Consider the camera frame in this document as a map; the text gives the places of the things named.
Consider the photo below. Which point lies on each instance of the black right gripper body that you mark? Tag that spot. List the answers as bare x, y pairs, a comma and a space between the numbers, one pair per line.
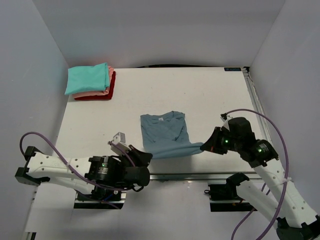
222, 141

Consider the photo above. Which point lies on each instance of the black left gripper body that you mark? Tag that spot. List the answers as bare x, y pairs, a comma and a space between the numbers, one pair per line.
138, 160

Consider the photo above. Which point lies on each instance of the blue t shirt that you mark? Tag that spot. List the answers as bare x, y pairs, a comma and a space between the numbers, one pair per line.
166, 136

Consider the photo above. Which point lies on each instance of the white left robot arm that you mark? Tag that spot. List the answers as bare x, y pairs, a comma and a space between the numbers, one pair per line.
85, 175

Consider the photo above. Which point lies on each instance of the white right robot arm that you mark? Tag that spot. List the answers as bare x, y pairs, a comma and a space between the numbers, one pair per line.
288, 212

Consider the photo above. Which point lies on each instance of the blue label sticker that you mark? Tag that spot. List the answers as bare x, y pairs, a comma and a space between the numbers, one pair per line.
232, 69

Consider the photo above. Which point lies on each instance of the red folded t shirt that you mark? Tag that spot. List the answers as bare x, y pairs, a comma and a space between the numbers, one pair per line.
103, 98

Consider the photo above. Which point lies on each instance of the pink folded t shirt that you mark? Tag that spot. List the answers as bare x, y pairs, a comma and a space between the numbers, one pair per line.
111, 72

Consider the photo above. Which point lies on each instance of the teal folded t shirt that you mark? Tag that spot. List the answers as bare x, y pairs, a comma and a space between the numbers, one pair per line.
87, 79

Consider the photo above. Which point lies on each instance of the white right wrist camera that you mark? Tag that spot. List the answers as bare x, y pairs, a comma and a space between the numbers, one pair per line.
225, 119

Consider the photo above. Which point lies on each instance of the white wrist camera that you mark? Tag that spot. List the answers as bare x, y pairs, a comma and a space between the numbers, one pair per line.
225, 119
118, 143

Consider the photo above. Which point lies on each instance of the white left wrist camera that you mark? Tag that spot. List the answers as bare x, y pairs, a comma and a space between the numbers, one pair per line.
118, 143

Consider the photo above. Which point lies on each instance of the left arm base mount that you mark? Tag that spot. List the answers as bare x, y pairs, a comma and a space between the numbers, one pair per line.
111, 200

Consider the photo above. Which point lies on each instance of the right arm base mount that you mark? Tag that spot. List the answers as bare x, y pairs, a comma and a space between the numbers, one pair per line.
222, 199

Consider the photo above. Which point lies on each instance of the aluminium table frame rail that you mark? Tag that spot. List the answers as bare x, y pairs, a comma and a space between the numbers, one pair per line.
260, 112

